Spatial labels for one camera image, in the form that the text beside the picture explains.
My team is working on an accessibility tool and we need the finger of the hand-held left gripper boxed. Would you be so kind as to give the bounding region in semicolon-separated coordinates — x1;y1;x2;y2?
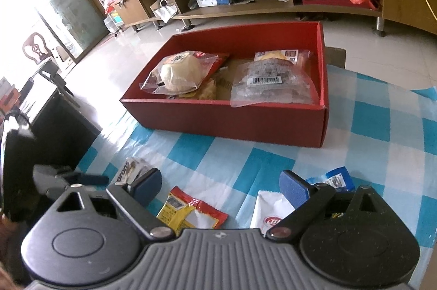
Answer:
63;173;110;187

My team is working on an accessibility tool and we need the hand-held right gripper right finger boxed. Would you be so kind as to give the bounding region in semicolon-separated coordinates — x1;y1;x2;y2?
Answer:
265;170;388;240

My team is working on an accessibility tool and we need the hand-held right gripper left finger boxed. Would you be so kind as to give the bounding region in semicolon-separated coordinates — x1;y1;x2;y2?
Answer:
55;168;175;240

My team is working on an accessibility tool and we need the white lettered snack packet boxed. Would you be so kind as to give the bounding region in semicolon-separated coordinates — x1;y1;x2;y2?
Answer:
116;157;155;187

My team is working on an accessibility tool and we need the white packet red logo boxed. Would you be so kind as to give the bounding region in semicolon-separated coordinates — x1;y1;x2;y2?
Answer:
249;190;297;236

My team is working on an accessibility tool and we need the blue snack packet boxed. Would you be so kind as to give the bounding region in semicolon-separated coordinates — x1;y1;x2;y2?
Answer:
305;166;356;192

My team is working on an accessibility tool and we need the yellow red snack packet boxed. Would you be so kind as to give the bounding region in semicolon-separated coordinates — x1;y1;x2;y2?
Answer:
156;186;229;231

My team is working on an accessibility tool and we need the red cardboard box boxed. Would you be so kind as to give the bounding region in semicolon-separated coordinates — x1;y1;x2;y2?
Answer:
119;21;329;149

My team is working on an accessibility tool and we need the clear barcode snack packet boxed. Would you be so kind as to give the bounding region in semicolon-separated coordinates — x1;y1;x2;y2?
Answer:
230;58;317;108

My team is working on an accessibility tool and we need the waffle packet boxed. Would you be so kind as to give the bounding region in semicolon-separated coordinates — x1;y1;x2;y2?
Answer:
200;77;218;100

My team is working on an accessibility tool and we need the white bun packet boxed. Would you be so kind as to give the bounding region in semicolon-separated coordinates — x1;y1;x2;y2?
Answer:
139;51;230;96

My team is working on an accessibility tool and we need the yellow cake packet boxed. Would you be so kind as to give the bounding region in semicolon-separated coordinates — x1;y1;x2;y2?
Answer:
254;49;313;67

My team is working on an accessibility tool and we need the black furniture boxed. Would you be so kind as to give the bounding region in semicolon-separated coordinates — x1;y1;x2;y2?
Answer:
0;85;103;225

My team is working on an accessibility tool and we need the blue white checkered tablecloth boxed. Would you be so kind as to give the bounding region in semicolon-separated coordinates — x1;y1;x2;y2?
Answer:
75;65;437;290

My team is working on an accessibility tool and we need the black stand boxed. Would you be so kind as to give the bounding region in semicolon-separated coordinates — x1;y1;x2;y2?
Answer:
37;60;81;107

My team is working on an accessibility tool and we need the wooden chair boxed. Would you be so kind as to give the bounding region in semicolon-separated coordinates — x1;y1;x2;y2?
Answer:
22;32;52;66

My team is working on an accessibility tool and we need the brown cardboard piece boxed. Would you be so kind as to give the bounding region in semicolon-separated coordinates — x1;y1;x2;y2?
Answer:
324;46;347;69

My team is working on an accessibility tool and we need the white plastic drawer cart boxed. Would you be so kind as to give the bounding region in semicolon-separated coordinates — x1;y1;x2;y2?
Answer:
102;0;124;37

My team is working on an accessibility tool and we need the torn paper carton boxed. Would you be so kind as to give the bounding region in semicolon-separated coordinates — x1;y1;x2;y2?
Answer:
151;0;179;25

